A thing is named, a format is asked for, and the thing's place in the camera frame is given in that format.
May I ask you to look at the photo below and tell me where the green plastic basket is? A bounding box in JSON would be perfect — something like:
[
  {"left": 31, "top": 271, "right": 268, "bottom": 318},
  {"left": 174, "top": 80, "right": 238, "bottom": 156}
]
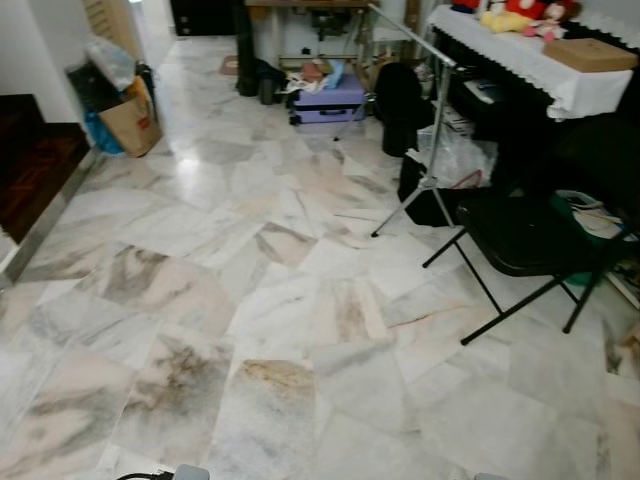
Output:
[{"left": 549, "top": 189, "right": 633, "bottom": 288}]

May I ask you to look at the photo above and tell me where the black folding chair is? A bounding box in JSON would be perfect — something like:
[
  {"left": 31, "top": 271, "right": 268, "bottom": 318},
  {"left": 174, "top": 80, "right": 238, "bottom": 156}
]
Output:
[{"left": 422, "top": 118, "right": 640, "bottom": 347}]

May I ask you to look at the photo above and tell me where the black table with shelves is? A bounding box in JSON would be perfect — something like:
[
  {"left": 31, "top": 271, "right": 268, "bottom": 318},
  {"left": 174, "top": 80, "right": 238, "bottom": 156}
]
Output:
[{"left": 438, "top": 38, "right": 640, "bottom": 206}]

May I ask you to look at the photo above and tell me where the flat brown cardboard box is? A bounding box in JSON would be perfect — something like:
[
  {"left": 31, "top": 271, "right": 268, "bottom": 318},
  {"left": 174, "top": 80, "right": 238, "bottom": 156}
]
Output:
[{"left": 542, "top": 38, "right": 640, "bottom": 74}]

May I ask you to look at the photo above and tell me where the clear plastic bag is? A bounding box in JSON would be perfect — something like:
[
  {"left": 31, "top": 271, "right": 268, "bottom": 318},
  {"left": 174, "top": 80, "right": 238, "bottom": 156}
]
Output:
[{"left": 417, "top": 126, "right": 499, "bottom": 192}]

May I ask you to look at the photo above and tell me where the white lace tablecloth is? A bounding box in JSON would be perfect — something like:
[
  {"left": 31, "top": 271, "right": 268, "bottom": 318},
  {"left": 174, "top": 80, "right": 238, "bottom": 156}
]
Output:
[{"left": 427, "top": 5, "right": 640, "bottom": 122}]

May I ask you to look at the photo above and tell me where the silver tripod stand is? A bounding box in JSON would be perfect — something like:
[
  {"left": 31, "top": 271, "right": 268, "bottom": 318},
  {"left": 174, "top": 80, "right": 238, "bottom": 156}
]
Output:
[{"left": 368, "top": 4, "right": 473, "bottom": 239}]

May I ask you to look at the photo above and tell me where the red plush doll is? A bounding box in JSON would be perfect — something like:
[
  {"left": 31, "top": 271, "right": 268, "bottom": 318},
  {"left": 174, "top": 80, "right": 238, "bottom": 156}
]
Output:
[{"left": 504, "top": 0, "right": 578, "bottom": 42}]

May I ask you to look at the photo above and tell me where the yellow plush toy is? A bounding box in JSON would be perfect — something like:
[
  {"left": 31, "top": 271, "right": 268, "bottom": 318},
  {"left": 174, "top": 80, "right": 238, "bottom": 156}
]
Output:
[{"left": 479, "top": 5, "right": 534, "bottom": 34}]

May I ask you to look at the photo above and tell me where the purple suitcase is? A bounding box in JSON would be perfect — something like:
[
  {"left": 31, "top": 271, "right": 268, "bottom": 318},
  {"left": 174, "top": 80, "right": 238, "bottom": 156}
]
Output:
[{"left": 289, "top": 72, "right": 370, "bottom": 127}]

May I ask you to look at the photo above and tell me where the wooden sewing machine table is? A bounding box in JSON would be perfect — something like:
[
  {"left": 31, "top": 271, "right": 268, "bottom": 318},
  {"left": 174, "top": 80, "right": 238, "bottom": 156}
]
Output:
[{"left": 244, "top": 0, "right": 378, "bottom": 69}]

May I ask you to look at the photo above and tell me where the brown paper bag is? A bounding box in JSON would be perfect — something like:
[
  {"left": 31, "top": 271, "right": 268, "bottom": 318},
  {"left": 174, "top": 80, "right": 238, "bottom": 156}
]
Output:
[{"left": 97, "top": 79, "right": 164, "bottom": 159}]

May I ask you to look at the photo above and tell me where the blue bag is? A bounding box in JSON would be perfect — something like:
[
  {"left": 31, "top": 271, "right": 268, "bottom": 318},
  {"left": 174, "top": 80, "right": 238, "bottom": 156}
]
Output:
[{"left": 82, "top": 109, "right": 127, "bottom": 157}]

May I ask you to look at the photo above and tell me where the white plastic bag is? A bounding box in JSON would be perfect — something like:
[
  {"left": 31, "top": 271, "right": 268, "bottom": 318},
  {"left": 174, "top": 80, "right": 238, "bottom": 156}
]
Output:
[{"left": 84, "top": 37, "right": 139, "bottom": 92}]

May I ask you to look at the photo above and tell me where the tall brown cardboard box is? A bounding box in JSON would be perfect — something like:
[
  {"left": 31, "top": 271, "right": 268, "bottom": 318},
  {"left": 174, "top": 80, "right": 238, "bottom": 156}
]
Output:
[{"left": 81, "top": 0, "right": 142, "bottom": 62}]

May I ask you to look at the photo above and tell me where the metal floor edge strip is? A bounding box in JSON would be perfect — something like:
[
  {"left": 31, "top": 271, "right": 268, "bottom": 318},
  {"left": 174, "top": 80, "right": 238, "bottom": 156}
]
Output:
[{"left": 0, "top": 149, "right": 103, "bottom": 292}]

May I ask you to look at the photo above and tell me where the dark wooden floor platform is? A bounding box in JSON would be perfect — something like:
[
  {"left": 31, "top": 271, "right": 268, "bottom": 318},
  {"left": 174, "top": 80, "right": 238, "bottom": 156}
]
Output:
[{"left": 0, "top": 94, "right": 92, "bottom": 243}]

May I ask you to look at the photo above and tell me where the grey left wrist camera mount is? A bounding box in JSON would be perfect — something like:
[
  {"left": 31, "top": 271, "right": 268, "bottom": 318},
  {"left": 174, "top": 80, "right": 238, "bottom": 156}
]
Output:
[{"left": 169, "top": 464, "right": 212, "bottom": 480}]

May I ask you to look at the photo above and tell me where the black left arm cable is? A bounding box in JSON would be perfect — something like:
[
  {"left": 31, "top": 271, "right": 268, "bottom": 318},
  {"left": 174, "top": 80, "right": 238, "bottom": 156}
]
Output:
[{"left": 114, "top": 469, "right": 175, "bottom": 480}]

